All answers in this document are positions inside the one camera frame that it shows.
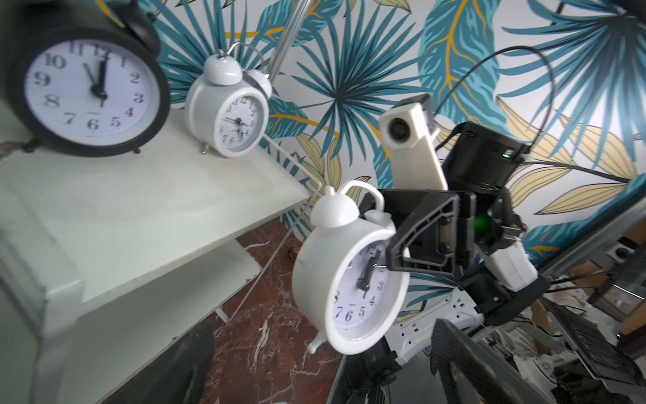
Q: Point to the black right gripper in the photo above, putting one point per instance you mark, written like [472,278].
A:
[436,232]

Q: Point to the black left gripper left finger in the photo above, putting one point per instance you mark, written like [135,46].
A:
[176,376]

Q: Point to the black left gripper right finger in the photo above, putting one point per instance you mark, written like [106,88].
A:
[472,373]

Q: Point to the white twin-bell alarm clock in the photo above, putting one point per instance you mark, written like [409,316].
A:
[341,281]

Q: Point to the black twin-bell alarm clock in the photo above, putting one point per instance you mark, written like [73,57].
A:
[83,77]

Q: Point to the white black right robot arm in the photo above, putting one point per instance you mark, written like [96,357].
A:
[494,289]

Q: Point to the white two-tier shelf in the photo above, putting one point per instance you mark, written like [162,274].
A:
[106,262]

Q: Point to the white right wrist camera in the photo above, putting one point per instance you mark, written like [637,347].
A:
[407,132]

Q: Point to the aluminium corner post right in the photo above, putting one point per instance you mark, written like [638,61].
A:
[286,41]

